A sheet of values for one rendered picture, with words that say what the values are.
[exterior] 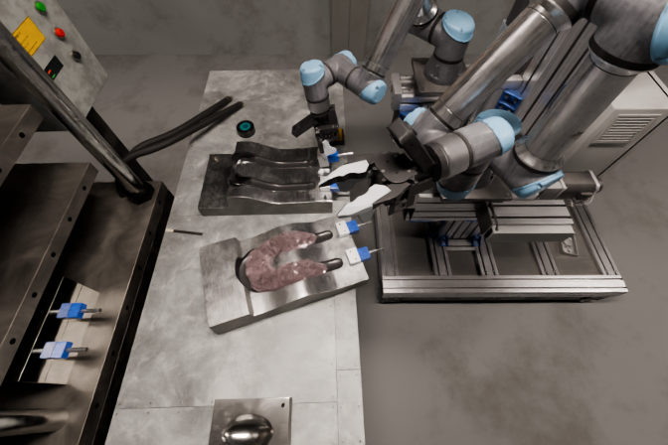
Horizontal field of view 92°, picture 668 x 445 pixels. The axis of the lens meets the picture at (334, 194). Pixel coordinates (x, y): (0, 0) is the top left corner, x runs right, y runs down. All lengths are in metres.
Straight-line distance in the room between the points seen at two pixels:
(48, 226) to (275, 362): 0.78
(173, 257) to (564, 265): 1.92
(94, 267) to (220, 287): 0.53
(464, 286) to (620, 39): 1.38
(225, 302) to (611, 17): 1.07
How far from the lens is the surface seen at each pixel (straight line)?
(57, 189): 1.35
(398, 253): 1.85
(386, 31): 1.01
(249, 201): 1.20
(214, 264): 1.11
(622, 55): 0.74
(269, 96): 1.71
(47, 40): 1.41
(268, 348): 1.12
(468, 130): 0.63
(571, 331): 2.32
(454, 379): 1.99
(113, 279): 1.39
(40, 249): 1.24
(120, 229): 1.48
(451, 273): 1.89
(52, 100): 1.18
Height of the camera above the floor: 1.89
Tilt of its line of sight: 57 degrees down
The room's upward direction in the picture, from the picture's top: straight up
